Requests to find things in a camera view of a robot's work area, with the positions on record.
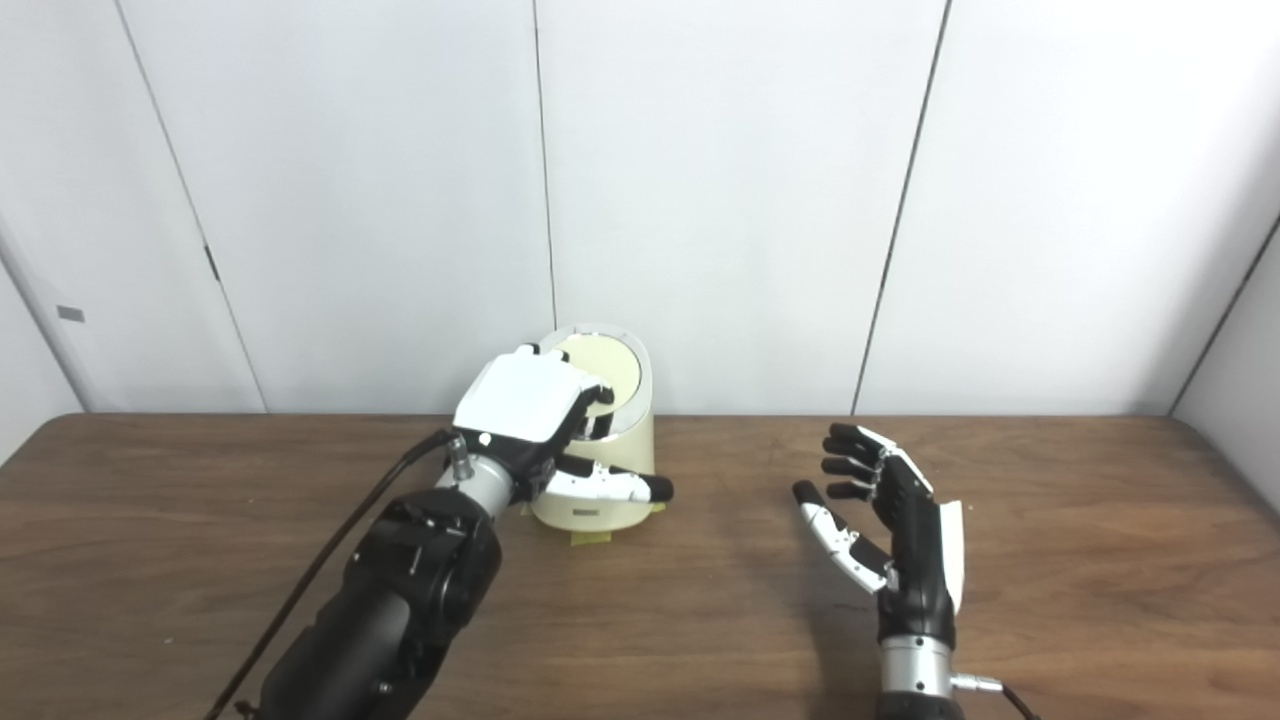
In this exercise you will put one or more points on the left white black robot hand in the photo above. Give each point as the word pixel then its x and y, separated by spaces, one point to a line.
pixel 525 400

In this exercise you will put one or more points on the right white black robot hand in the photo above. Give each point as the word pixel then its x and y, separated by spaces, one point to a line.
pixel 920 560

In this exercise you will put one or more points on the round cream bin lid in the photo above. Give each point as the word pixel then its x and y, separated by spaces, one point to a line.
pixel 610 362

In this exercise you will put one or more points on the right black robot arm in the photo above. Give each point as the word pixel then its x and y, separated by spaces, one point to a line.
pixel 915 675

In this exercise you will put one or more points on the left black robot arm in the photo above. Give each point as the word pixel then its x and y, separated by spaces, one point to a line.
pixel 400 600

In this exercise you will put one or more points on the cream-colored bin body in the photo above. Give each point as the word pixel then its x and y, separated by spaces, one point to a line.
pixel 632 445

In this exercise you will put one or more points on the black wall panel hinge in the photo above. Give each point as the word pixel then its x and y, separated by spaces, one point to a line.
pixel 212 263

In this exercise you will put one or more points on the small grey wall label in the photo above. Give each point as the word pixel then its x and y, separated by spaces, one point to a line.
pixel 70 313

